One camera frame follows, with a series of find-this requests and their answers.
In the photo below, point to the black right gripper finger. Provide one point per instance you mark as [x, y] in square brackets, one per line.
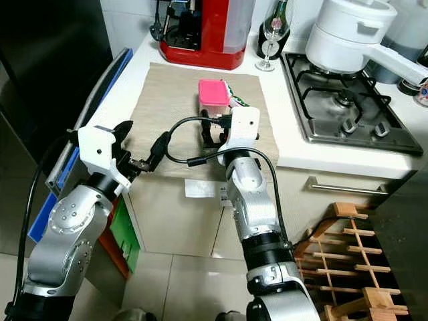
[207, 136]

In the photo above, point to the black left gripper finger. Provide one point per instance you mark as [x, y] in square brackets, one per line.
[160, 147]
[122, 129]

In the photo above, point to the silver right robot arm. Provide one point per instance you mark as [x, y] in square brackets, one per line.
[251, 207]

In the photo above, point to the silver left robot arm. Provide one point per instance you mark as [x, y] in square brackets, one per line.
[70, 234]

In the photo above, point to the green and white packet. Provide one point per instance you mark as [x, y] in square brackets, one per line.
[235, 100]

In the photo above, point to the clear container with pink lid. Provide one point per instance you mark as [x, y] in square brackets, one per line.
[212, 90]

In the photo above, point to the beige woven placemat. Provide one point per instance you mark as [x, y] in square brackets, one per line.
[167, 100]

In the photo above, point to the white paper label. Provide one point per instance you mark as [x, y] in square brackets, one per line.
[224, 194]
[200, 189]

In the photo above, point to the blue edged flat board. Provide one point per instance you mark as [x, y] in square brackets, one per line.
[117, 70]

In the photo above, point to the green flat board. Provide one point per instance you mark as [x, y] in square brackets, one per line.
[127, 234]

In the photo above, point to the orange flat board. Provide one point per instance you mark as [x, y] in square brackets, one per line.
[112, 257]

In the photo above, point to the red coffee machine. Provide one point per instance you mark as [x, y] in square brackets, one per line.
[217, 33]

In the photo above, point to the black refrigerator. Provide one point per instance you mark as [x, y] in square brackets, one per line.
[40, 67]

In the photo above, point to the clear wine glass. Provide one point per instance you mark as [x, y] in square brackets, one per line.
[271, 30]

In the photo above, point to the stainless steel gas hob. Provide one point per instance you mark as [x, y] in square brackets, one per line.
[341, 100]

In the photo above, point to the grey hob knob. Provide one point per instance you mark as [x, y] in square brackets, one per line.
[381, 129]
[348, 125]

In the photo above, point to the dark glass bottle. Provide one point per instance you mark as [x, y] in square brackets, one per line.
[287, 13]

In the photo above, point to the grey robot left foot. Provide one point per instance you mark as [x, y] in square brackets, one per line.
[137, 315]

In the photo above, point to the grey robot foot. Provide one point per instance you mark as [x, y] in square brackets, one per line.
[233, 317]
[137, 315]

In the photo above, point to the brown wooden slatted rack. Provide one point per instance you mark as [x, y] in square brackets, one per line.
[341, 231]

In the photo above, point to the grey robot right foot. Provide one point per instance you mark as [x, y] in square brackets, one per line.
[233, 317]

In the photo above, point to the dark grey cabinet end panel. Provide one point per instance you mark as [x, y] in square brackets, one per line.
[401, 227]

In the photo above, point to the translucent plastic container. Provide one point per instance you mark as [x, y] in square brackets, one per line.
[408, 27]

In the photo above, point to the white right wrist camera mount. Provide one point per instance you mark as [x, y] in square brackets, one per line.
[241, 124]

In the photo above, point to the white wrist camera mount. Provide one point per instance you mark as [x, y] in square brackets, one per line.
[241, 124]
[97, 154]

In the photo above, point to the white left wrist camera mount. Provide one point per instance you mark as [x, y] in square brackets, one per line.
[97, 154]

